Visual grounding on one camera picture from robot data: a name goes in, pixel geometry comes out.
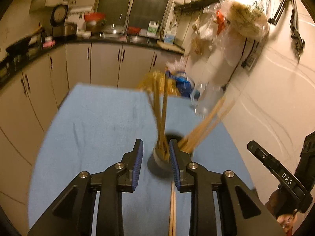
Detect person's right hand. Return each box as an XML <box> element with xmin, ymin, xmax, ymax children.
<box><xmin>264</xmin><ymin>189</ymin><xmax>297</xmax><ymax>235</ymax></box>

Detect blue towel table cover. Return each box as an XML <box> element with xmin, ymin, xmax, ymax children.
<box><xmin>28</xmin><ymin>84</ymin><xmax>254</xmax><ymax>235</ymax></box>

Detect black power cable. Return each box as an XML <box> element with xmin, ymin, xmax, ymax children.
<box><xmin>221</xmin><ymin>38</ymin><xmax>248</xmax><ymax>92</ymax></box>

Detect kitchen window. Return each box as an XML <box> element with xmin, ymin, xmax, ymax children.
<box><xmin>94</xmin><ymin>0</ymin><xmax>170</xmax><ymax>34</ymax></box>

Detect rice cooker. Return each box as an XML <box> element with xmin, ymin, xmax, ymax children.
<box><xmin>50</xmin><ymin>4</ymin><xmax>77</xmax><ymax>38</ymax></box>

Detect blue plastic bag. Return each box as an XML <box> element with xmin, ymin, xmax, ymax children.
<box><xmin>166</xmin><ymin>71</ymin><xmax>195</xmax><ymax>98</ymax></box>

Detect hanging plastic bags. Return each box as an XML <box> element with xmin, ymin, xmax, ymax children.
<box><xmin>191</xmin><ymin>0</ymin><xmax>270</xmax><ymax>67</ymax></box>

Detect black wok pan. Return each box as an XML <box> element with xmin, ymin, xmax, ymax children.
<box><xmin>6</xmin><ymin>25</ymin><xmax>42</xmax><ymax>57</ymax></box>

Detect red bowl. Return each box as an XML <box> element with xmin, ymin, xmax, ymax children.
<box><xmin>127</xmin><ymin>26</ymin><xmax>141</xmax><ymax>35</ymax></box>

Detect black utensil holder cup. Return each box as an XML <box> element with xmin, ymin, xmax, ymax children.
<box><xmin>147</xmin><ymin>132</ymin><xmax>184</xmax><ymax>181</ymax></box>

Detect yellow plastic bag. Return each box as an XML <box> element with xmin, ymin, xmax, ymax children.
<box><xmin>137</xmin><ymin>70</ymin><xmax>181</xmax><ymax>96</ymax></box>

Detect green detergent bottle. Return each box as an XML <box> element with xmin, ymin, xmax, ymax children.
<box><xmin>147</xmin><ymin>21</ymin><xmax>159</xmax><ymax>37</ymax></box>

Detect wooden cutting board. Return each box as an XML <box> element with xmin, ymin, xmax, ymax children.
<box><xmin>157</xmin><ymin>41</ymin><xmax>185</xmax><ymax>54</ymax></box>

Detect kitchen faucet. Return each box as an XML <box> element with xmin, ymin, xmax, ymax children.
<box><xmin>120</xmin><ymin>14</ymin><xmax>130</xmax><ymax>36</ymax></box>

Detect black wall hook rack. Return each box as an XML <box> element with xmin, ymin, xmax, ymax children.
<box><xmin>226</xmin><ymin>0</ymin><xmax>306</xmax><ymax>60</ymax></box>

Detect blue label detergent bottle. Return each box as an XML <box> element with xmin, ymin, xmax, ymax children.
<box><xmin>163</xmin><ymin>28</ymin><xmax>176</xmax><ymax>44</ymax></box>

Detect red basin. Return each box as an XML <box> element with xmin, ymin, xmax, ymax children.
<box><xmin>84</xmin><ymin>12</ymin><xmax>106</xmax><ymax>26</ymax></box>

